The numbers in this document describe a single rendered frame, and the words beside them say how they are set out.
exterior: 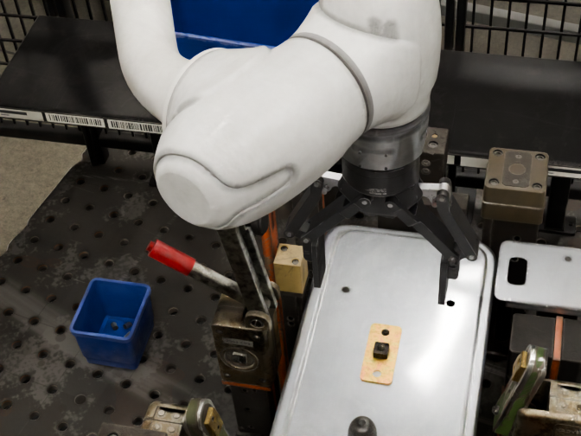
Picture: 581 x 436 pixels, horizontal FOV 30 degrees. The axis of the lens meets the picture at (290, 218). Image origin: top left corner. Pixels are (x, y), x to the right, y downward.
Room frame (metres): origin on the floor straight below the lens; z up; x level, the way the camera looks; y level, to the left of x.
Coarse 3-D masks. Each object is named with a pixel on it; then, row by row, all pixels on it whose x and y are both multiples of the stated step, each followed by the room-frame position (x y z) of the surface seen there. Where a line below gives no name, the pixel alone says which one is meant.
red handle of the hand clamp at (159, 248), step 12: (156, 240) 0.83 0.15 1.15; (156, 252) 0.82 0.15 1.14; (168, 252) 0.82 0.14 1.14; (180, 252) 0.83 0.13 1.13; (168, 264) 0.81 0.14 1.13; (180, 264) 0.81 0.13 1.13; (192, 264) 0.81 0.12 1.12; (192, 276) 0.81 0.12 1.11; (204, 276) 0.81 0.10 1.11; (216, 276) 0.81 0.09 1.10; (216, 288) 0.80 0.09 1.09; (228, 288) 0.80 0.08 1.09; (240, 300) 0.79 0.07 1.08
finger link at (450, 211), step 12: (444, 180) 0.74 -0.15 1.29; (444, 192) 0.73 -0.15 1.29; (444, 204) 0.72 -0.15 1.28; (456, 204) 0.74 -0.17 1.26; (444, 216) 0.72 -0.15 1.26; (456, 216) 0.73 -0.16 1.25; (456, 228) 0.72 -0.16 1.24; (468, 228) 0.73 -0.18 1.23; (456, 240) 0.72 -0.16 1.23; (468, 240) 0.72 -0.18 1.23; (468, 252) 0.72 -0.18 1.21
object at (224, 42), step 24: (192, 0) 1.36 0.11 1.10; (216, 0) 1.35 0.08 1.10; (240, 0) 1.33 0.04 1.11; (264, 0) 1.32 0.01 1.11; (288, 0) 1.30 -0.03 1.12; (312, 0) 1.29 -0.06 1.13; (192, 24) 1.37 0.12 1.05; (216, 24) 1.35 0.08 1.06; (240, 24) 1.33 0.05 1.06; (264, 24) 1.32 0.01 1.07; (288, 24) 1.31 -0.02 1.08; (192, 48) 1.19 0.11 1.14
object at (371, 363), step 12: (372, 324) 0.80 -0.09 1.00; (384, 324) 0.79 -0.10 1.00; (372, 336) 0.78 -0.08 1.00; (384, 336) 0.78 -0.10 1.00; (396, 336) 0.78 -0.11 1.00; (372, 348) 0.76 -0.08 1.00; (396, 348) 0.76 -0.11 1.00; (372, 360) 0.74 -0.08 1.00; (384, 360) 0.74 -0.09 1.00; (396, 360) 0.74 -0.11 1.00; (372, 372) 0.73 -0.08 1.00; (384, 372) 0.73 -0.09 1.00; (384, 384) 0.71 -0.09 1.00
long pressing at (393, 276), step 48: (336, 240) 0.94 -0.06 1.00; (384, 240) 0.93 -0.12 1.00; (336, 288) 0.86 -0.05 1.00; (384, 288) 0.85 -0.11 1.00; (432, 288) 0.84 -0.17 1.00; (480, 288) 0.84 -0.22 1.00; (336, 336) 0.79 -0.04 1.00; (432, 336) 0.77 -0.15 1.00; (480, 336) 0.77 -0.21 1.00; (288, 384) 0.72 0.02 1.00; (336, 384) 0.72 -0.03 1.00; (432, 384) 0.70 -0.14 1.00; (480, 384) 0.70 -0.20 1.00; (288, 432) 0.66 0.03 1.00; (336, 432) 0.65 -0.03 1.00; (384, 432) 0.65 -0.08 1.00; (432, 432) 0.64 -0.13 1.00
